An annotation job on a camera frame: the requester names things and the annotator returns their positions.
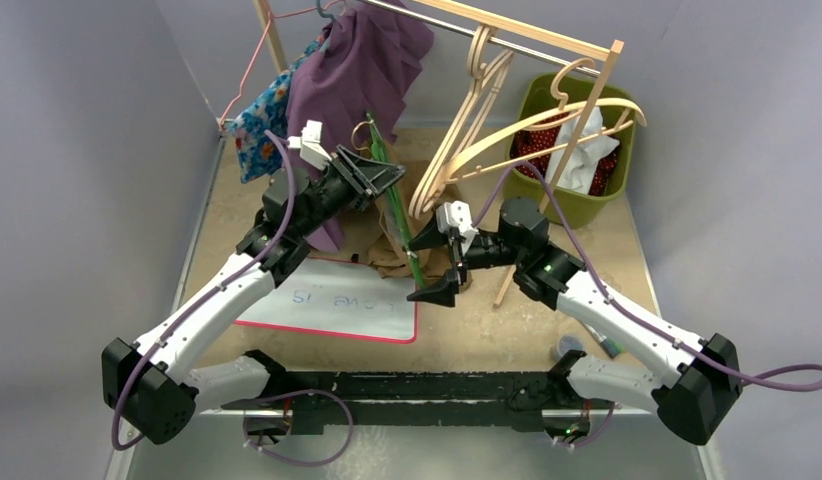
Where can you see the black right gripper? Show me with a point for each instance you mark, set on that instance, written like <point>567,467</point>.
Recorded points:
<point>461,254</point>

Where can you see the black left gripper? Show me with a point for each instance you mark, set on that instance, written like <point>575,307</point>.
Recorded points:
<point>364,179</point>

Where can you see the green plastic hanger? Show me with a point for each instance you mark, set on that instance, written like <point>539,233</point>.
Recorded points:
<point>379,153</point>

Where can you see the tan garment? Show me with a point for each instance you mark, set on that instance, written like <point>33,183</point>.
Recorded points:
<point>375,237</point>

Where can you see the red polka dot skirt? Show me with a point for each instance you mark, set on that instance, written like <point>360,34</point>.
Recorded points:
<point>528,142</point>

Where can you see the white garment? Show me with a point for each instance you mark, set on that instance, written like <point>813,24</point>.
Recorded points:
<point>579,172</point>

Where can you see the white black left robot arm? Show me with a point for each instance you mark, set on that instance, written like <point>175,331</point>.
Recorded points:
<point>151,383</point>

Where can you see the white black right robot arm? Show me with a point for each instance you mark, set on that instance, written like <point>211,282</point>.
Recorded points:
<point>680,378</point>

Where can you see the purple garment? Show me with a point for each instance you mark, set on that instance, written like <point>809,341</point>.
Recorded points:
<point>373,57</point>

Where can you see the pink-framed whiteboard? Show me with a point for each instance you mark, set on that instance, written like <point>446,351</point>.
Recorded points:
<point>340,299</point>

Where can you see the blue floral garment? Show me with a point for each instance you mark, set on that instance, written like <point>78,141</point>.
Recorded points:
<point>256,154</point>

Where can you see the small blue round lid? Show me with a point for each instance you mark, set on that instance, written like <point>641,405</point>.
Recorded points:
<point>565,344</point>

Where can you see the green plastic bin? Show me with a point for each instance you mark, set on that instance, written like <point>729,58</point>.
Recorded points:
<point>579,209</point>

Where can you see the marker pen pack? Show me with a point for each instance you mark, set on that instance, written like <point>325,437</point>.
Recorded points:
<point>609,347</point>

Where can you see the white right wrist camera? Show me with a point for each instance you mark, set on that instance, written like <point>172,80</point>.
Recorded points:
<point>454,220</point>

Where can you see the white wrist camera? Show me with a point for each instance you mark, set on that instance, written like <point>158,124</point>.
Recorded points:
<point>308,143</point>
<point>454,220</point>

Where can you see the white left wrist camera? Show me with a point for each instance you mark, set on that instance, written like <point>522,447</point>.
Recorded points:
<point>308,143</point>

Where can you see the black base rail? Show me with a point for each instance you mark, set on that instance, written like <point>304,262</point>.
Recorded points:
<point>524,401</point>

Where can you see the pink wire hanger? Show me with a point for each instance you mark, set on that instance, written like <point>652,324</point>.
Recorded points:
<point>270,40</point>

